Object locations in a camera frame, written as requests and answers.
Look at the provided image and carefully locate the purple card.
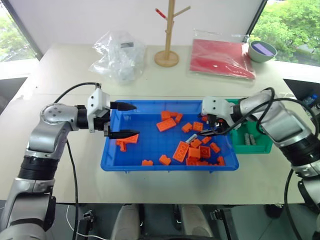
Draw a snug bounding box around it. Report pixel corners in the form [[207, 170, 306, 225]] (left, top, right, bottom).
[[252, 42, 275, 56]]

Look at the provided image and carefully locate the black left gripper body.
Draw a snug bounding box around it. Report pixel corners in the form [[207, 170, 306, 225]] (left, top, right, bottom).
[[93, 108, 112, 138]]

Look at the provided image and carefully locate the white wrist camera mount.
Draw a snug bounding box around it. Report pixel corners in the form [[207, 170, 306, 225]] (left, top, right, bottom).
[[86, 87, 112, 133], [201, 96, 236, 124]]

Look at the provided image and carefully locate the blue plastic bin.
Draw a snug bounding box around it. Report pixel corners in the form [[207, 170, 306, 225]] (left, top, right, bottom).
[[100, 99, 240, 174]]

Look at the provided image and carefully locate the black caster wheel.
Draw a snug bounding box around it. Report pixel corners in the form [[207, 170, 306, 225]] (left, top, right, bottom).
[[264, 203, 285, 219]]

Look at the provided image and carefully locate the gray rounded shape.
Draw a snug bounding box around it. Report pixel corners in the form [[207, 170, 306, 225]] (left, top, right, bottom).
[[179, 204, 215, 239], [110, 203, 141, 240]]

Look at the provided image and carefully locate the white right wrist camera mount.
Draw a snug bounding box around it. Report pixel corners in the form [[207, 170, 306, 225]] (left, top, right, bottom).
[[201, 96, 236, 124]]

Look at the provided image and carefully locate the red tag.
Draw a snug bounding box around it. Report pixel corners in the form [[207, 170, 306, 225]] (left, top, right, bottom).
[[154, 7, 167, 20]]

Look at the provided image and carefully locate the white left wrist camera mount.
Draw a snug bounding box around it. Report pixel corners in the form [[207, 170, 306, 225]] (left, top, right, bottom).
[[86, 87, 112, 133]]

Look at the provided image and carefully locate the gray bowl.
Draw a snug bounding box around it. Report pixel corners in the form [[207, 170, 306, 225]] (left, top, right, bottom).
[[247, 39, 278, 63]]

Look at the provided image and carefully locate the thin white cable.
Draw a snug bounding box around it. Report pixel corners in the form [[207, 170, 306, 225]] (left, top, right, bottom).
[[66, 204, 115, 239]]

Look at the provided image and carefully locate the green plastic bin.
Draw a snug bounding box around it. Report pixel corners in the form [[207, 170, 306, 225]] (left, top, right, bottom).
[[224, 98, 274, 155]]

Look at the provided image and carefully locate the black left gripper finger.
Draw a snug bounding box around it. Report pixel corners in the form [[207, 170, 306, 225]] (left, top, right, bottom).
[[110, 100, 138, 113], [107, 129, 141, 140]]

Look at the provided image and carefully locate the wooden tree-shaped stand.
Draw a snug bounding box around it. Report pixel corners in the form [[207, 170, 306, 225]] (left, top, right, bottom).
[[153, 0, 192, 68]]

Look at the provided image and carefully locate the red folder in sleeve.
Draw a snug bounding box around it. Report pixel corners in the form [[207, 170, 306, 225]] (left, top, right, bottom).
[[186, 28, 258, 82]]

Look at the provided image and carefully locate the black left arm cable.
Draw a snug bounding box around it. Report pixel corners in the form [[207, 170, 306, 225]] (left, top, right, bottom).
[[53, 81, 102, 240]]

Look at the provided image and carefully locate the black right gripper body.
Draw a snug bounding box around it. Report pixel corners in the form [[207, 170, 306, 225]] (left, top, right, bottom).
[[206, 113, 232, 136]]

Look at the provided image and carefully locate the black metal bracket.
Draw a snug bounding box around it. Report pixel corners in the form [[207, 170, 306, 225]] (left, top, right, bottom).
[[77, 209, 95, 240], [209, 208, 241, 240]]

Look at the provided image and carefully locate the plastic water bottle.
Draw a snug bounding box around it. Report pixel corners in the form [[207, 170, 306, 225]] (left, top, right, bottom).
[[302, 93, 319, 107]]

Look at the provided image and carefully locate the clear crumpled plastic bag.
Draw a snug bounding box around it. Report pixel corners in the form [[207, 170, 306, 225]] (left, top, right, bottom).
[[88, 29, 147, 85]]

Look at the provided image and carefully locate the large orange toy brick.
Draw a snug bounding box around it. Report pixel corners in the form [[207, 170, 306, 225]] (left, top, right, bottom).
[[172, 140, 190, 162], [156, 117, 177, 132]]

